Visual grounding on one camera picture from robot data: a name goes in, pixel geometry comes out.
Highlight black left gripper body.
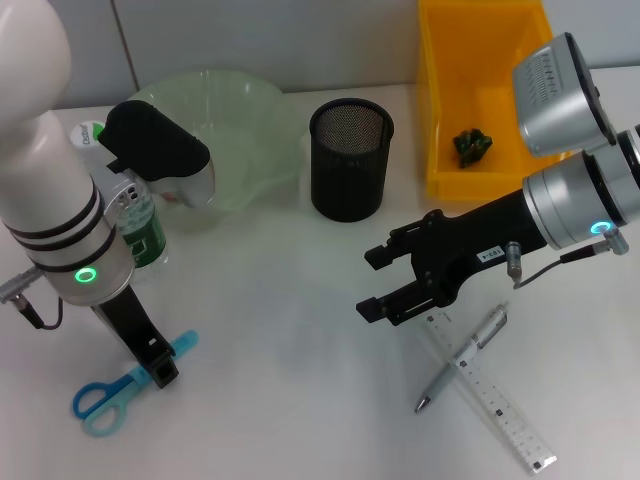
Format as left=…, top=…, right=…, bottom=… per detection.
left=89, top=284, right=174, bottom=369

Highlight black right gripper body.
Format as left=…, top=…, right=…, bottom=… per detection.
left=410, top=189, right=549, bottom=307

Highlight blue scissors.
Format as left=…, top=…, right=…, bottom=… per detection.
left=72, top=329, right=200, bottom=438

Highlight clear water bottle green label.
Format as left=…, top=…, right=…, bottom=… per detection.
left=69, top=119, right=169, bottom=274

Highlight green plastic wrapper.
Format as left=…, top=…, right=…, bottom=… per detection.
left=452, top=128, right=495, bottom=170

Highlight clear plastic ruler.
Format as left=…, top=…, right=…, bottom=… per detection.
left=424, top=309, right=560, bottom=475

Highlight black mesh pen cup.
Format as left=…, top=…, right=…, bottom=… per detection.
left=308, top=98, right=395, bottom=224

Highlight silver ballpoint pen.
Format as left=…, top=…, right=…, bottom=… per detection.
left=413, top=301, right=512, bottom=414

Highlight pale green glass fruit bowl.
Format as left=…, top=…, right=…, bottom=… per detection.
left=127, top=68, right=307, bottom=234

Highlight yellow plastic storage bin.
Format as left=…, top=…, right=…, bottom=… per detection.
left=417, top=0, right=574, bottom=204

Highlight right wrist connector cable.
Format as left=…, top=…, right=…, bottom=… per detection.
left=504, top=227, right=630, bottom=290

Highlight wrist connector cable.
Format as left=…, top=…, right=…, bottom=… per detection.
left=0, top=265, right=66, bottom=330
left=504, top=227, right=630, bottom=290

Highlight left wrist connector cable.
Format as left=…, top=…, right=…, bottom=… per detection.
left=0, top=265, right=66, bottom=330

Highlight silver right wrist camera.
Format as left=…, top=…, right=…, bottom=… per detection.
left=512, top=32, right=619, bottom=160

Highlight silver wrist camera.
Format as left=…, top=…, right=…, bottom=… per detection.
left=512, top=32, right=619, bottom=160
left=97, top=99, right=216, bottom=209

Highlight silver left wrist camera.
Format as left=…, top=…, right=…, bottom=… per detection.
left=97, top=99, right=216, bottom=209

